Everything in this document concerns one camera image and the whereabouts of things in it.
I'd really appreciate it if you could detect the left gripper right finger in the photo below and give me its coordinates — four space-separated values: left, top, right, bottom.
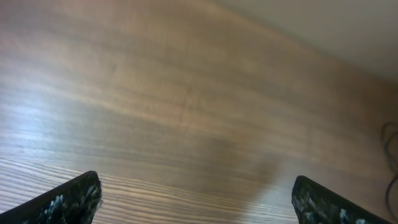
292 175 390 224

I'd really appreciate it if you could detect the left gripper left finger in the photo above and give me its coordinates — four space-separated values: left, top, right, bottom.
1 170 102 224

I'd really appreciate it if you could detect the black usb cable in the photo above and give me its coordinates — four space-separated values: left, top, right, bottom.
381 121 398 218

